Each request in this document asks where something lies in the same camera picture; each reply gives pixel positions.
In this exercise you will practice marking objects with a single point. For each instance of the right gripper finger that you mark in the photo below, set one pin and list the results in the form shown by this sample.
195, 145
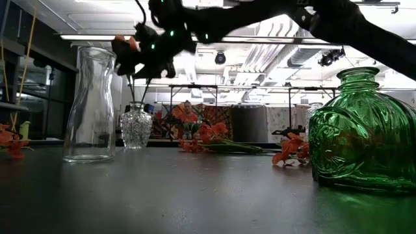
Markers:
125, 61
162, 68

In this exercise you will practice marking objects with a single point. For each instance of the orange blossom spray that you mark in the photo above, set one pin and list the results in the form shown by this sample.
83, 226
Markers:
213, 130
14, 144
286, 152

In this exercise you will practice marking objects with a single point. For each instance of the slim cut-crystal vase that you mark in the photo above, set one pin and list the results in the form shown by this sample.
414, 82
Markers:
312, 112

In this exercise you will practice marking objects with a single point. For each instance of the green glass vase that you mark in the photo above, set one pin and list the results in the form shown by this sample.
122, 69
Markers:
364, 139

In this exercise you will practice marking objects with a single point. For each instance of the black background robot arm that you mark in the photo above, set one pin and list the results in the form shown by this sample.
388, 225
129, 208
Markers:
286, 132

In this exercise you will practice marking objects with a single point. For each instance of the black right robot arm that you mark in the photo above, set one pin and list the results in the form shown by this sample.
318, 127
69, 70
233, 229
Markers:
357, 32

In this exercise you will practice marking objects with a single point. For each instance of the round cut-crystal vase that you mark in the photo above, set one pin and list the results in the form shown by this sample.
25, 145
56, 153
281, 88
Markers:
136, 128

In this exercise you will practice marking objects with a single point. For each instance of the person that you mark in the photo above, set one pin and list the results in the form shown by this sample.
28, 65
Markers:
188, 117

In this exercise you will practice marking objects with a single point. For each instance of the smooth clear glass carafe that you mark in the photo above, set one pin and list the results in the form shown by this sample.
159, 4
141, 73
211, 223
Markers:
89, 110

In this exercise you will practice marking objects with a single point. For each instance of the colourful patterned tapestry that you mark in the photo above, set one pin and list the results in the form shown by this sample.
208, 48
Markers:
221, 117

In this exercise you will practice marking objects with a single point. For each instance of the dark shelving unit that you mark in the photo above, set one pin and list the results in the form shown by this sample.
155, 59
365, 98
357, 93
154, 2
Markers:
48, 97

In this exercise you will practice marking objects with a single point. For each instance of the dark grey partition panel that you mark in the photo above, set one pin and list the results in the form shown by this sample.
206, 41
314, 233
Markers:
248, 123

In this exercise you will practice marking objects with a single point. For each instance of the yellow-green bottle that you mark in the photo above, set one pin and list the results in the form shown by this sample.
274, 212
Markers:
24, 131

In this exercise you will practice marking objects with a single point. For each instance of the white patterned curtain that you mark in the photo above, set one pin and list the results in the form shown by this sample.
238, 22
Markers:
279, 118

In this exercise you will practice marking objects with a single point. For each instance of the black ceiling spotlight cluster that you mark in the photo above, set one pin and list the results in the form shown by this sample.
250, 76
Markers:
330, 58

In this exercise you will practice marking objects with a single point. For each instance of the black dome ceiling camera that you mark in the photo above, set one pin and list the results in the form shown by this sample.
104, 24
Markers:
220, 58

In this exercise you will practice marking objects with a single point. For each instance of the black overhead light rail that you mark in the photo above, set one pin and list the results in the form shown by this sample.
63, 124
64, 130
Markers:
260, 39

